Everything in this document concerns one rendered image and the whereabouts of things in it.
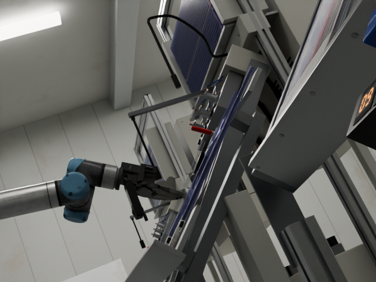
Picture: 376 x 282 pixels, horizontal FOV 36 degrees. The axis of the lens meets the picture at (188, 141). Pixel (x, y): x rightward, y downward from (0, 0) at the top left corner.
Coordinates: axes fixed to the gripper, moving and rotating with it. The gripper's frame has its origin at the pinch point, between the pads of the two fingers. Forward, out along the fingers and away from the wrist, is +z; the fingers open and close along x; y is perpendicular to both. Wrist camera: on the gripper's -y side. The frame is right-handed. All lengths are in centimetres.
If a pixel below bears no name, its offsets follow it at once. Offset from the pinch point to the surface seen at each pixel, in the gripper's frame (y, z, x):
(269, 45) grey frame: 42, 17, -31
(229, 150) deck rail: 6.5, 9.3, -25.2
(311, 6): 63, 30, -28
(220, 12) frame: 51, 1, -28
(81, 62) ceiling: 255, -84, 330
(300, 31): 52, 27, -27
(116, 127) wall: 241, -40, 425
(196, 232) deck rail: -18.4, 3.4, -24.1
